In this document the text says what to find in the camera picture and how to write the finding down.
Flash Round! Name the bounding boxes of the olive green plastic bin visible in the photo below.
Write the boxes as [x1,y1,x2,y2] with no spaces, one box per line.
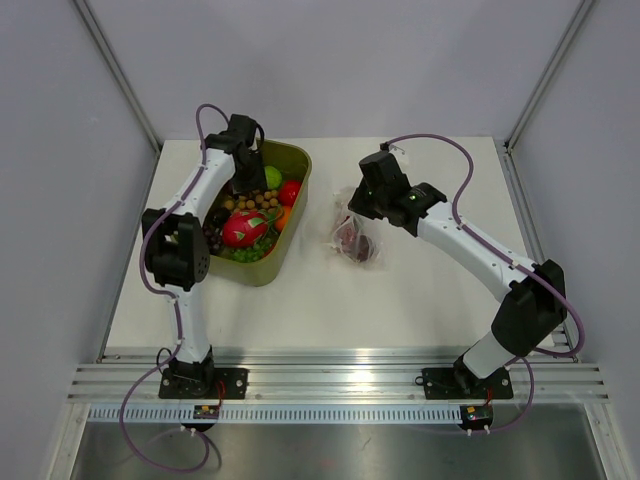
[208,140,312,287]

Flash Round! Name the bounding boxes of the red grape bunch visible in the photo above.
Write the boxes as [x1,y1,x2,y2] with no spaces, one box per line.
[333,220,360,252]

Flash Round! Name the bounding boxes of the dark purple mangosteen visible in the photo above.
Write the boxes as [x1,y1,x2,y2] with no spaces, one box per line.
[351,235,375,263]

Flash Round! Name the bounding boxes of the clear zip top bag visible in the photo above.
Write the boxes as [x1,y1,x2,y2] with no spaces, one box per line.
[300,186,387,271]

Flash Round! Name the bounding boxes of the red apple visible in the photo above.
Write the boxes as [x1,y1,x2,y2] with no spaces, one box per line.
[278,180,302,207]

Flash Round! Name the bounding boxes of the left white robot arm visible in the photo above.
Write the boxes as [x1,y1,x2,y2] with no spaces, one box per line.
[139,114,266,398]

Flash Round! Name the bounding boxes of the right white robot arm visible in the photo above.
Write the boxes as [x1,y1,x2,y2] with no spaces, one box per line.
[349,151,567,396]

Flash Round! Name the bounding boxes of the tan longan bunch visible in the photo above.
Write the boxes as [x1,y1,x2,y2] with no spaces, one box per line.
[221,190,281,213]

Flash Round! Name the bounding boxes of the pink dragon fruit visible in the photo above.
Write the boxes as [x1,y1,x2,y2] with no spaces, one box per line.
[222,211,269,248]

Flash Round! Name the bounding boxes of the orange fruit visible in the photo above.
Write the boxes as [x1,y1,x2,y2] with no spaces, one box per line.
[273,205,292,232]

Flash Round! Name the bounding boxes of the dark purple grape bunch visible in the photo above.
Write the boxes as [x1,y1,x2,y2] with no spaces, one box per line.
[203,208,231,256]

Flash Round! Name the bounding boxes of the green grape bunch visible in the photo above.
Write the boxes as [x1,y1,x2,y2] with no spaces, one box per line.
[231,236,276,263]

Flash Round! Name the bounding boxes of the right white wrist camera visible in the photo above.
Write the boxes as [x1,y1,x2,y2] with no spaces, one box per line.
[380,142,409,165]

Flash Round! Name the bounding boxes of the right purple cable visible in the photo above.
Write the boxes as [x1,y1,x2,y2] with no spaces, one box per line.
[379,133,586,434]

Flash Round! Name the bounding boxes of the left aluminium frame post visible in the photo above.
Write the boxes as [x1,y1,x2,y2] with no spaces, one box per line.
[70,0,163,156]

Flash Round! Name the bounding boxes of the aluminium frame post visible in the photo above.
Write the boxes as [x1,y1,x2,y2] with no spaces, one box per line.
[70,0,163,156]
[504,0,598,154]

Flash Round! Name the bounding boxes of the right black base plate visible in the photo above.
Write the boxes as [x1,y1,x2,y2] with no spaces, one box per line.
[414,367,514,400]

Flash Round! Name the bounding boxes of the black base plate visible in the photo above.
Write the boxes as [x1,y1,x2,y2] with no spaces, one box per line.
[414,367,514,400]
[158,368,249,400]

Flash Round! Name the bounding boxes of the right aluminium frame post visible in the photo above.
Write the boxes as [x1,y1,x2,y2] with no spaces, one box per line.
[504,0,598,154]

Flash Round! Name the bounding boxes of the aluminium mounting rail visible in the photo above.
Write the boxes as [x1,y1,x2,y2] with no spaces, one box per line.
[67,347,610,404]

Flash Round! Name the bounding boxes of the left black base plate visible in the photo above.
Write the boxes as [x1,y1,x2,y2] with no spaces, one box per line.
[158,368,249,400]

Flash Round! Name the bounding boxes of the white slotted cable duct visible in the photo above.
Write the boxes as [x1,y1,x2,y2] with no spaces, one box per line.
[87,403,462,425]

